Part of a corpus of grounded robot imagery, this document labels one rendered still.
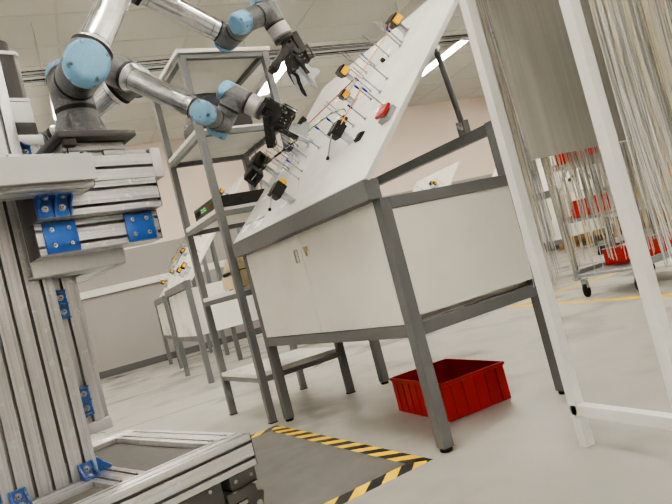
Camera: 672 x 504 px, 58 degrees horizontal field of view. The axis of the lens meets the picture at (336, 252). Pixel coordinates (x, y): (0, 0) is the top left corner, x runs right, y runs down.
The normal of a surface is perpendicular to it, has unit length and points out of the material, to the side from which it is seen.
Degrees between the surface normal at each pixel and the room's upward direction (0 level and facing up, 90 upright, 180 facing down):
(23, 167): 90
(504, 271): 90
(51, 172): 90
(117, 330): 90
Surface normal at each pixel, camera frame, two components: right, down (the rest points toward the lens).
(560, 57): 0.38, -0.13
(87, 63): 0.56, -0.06
